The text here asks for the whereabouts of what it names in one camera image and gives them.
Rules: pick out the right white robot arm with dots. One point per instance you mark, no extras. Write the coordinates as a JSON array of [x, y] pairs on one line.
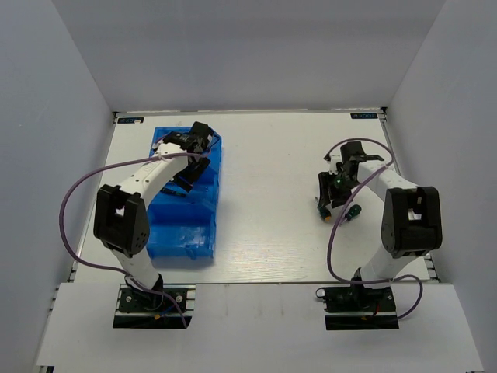
[[411, 224]]

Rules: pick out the blue handle red screwdriver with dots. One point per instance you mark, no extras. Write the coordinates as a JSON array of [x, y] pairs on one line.
[[180, 181]]

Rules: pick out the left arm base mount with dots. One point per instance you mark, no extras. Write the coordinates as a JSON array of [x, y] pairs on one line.
[[139, 310]]

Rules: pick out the black green precision screwdriver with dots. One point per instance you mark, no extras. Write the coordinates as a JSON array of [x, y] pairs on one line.
[[171, 192]]

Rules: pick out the green stubby phillips screwdriver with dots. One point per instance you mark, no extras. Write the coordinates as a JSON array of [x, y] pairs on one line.
[[352, 213]]

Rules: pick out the left table logo sticker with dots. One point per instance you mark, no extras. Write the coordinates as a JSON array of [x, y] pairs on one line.
[[130, 120]]

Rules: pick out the right table logo sticker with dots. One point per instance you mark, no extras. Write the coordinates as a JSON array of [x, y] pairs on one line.
[[363, 116]]

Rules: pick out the table logo sticker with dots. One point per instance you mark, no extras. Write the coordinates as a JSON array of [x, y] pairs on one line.
[[130, 120], [363, 116]]

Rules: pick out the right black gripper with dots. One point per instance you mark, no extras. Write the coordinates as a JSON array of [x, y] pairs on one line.
[[324, 181]]

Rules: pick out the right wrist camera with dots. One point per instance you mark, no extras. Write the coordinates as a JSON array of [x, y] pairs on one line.
[[335, 163]]

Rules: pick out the green orange stubby screwdriver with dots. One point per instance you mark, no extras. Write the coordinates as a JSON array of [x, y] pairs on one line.
[[324, 211]]

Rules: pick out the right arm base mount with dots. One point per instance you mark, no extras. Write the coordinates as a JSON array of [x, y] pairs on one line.
[[355, 308]]

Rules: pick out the blue plastic compartment bin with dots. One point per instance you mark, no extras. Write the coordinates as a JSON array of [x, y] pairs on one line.
[[185, 227]]

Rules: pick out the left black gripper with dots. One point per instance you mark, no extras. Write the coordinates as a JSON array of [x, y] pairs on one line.
[[192, 176]]

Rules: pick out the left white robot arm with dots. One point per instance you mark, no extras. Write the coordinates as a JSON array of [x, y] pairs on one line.
[[121, 218]]

